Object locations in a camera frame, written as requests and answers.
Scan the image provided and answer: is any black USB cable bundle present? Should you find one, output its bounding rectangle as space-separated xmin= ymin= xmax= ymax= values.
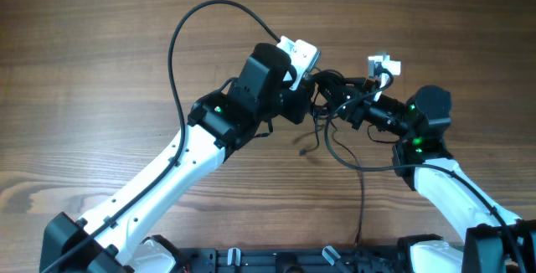
xmin=299 ymin=68 xmax=366 ymax=247

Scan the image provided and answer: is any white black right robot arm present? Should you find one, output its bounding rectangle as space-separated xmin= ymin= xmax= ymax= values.
xmin=318 ymin=79 xmax=535 ymax=272

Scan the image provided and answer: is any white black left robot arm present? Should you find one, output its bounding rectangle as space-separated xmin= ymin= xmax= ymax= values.
xmin=39 ymin=37 xmax=320 ymax=272

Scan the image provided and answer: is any black right camera cable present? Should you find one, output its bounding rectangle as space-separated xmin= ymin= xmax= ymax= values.
xmin=324 ymin=65 xmax=527 ymax=273

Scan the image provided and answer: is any black camera cable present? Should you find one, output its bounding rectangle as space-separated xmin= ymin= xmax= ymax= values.
xmin=39 ymin=0 xmax=281 ymax=273
xmin=324 ymin=65 xmax=527 ymax=273

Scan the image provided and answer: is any black left camera cable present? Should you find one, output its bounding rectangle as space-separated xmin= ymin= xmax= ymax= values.
xmin=39 ymin=0 xmax=281 ymax=273

